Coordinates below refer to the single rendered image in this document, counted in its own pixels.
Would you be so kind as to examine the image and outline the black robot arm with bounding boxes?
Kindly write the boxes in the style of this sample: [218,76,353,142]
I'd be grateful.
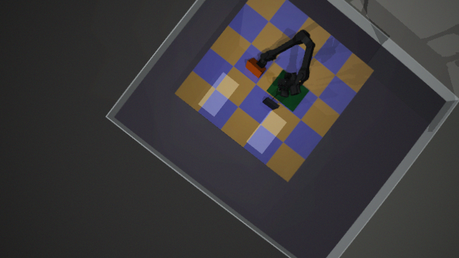
[256,30,316,95]

